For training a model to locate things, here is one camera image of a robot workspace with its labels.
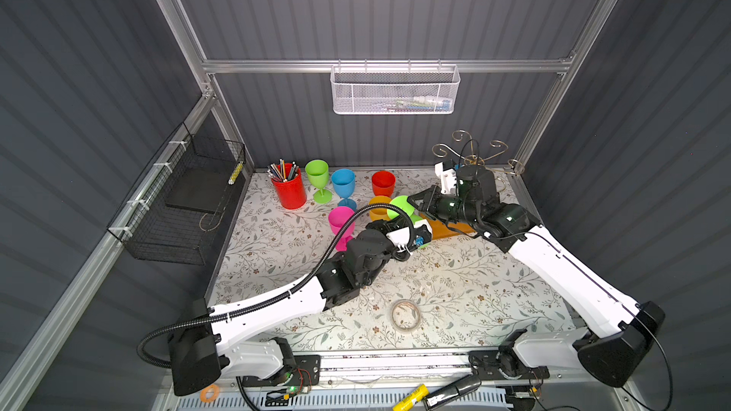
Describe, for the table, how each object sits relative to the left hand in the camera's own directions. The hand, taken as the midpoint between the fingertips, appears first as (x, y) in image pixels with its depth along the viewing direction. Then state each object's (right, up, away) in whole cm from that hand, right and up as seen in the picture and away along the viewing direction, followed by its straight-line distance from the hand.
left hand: (399, 212), depth 69 cm
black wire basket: (-58, 0, +4) cm, 58 cm away
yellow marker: (+3, -46, -1) cm, 46 cm away
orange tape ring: (-49, -46, +1) cm, 67 cm away
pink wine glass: (-18, -3, +20) cm, 27 cm away
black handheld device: (+12, -42, -2) cm, 44 cm away
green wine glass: (-26, +12, +32) cm, 43 cm away
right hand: (+2, +3, +1) cm, 3 cm away
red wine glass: (-3, +8, +29) cm, 30 cm away
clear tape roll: (+3, -31, +14) cm, 34 cm away
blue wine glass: (-16, +9, +28) cm, 34 cm away
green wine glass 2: (+1, +2, +2) cm, 4 cm away
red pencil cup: (-37, +5, +35) cm, 51 cm away
